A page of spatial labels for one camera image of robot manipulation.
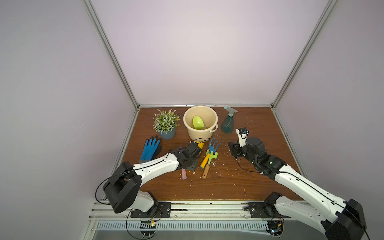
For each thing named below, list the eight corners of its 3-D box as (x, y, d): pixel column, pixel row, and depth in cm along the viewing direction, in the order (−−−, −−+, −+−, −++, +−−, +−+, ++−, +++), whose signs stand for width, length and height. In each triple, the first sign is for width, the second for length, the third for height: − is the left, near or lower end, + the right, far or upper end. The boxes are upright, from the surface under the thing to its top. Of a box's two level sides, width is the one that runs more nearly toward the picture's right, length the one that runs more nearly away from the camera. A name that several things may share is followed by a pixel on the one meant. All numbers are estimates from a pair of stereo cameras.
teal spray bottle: (220, 132, 106) (224, 111, 89) (221, 128, 109) (225, 106, 92) (231, 134, 105) (237, 113, 88) (231, 129, 108) (237, 108, 91)
